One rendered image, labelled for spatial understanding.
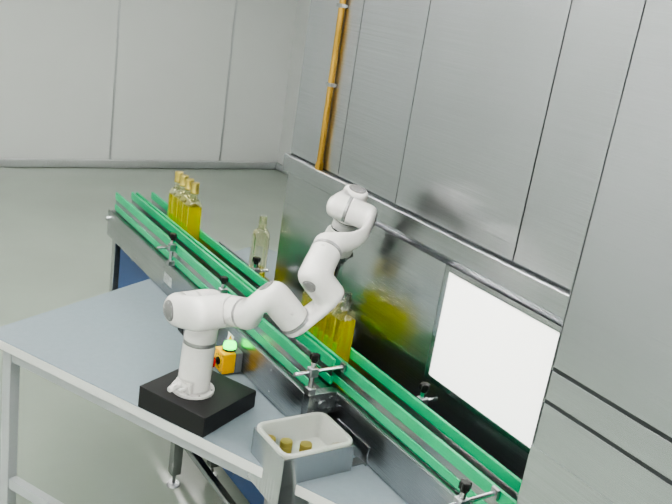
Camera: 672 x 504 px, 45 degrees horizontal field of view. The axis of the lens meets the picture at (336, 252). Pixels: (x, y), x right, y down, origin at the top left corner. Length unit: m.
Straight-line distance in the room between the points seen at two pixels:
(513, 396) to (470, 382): 0.15
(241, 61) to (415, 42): 6.30
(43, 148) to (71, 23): 1.18
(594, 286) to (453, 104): 0.95
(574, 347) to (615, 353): 0.08
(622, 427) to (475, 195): 0.92
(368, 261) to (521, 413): 0.72
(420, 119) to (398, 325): 0.60
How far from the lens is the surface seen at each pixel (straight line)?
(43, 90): 7.98
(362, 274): 2.52
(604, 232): 1.40
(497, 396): 2.12
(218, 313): 2.16
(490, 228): 2.12
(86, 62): 8.04
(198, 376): 2.36
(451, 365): 2.24
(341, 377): 2.38
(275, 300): 2.05
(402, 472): 2.18
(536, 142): 2.01
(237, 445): 2.31
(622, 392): 1.42
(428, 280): 2.27
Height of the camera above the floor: 1.98
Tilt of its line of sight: 18 degrees down
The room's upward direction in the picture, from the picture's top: 9 degrees clockwise
